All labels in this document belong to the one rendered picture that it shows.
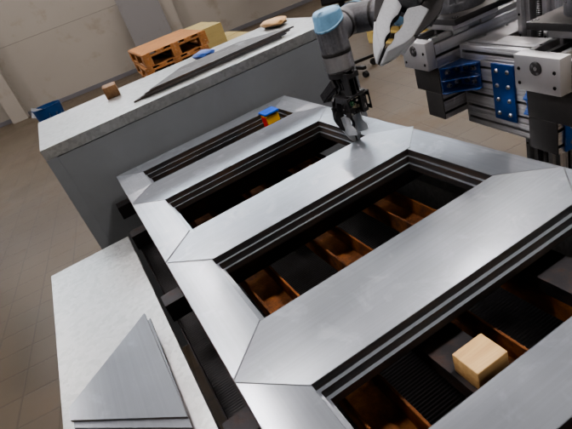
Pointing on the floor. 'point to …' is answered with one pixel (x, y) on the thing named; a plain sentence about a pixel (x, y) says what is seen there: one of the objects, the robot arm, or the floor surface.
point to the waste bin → (47, 111)
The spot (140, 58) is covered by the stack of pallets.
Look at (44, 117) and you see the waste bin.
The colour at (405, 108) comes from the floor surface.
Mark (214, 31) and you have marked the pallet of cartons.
